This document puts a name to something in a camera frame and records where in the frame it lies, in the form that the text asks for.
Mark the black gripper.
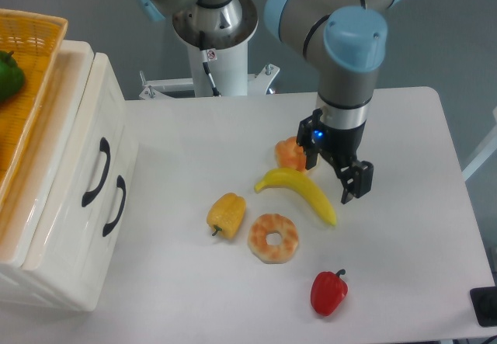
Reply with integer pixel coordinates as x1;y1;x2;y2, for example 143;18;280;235
297;109;374;204

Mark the black top drawer handle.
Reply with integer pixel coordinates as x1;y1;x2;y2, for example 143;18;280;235
81;137;111;207

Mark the black drawer handle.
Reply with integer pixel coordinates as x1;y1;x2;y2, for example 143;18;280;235
81;137;111;207
102;175;127;237

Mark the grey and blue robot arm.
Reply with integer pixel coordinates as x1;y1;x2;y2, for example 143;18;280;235
137;0;401;203

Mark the knotted bread roll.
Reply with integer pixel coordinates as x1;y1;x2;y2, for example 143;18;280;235
274;136;307;173

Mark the yellow banana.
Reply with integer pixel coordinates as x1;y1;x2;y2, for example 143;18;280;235
254;168;337;226

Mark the yellow bell pepper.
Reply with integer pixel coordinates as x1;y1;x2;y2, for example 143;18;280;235
207;193;246;239

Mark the red bell pepper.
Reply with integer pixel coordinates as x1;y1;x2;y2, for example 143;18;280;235
310;269;349;317

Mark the black device at table edge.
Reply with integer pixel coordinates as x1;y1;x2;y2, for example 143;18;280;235
470;286;497;327

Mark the yellow woven basket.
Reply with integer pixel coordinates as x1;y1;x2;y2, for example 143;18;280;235
1;9;68;202

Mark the green bell pepper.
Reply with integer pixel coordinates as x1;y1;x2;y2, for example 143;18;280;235
0;50;25;103

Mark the ring-shaped bread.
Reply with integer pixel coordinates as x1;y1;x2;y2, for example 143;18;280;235
248;214;299;264

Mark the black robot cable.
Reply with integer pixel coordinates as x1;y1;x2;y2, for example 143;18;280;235
198;29;222;97

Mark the white frame at right edge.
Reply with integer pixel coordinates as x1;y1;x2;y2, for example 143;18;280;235
462;108;497;181

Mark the black bottom drawer handle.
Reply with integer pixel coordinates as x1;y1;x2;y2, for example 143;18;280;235
102;175;127;237

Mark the white drawer cabinet frame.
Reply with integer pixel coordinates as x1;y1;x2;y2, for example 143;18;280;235
0;40;102;312

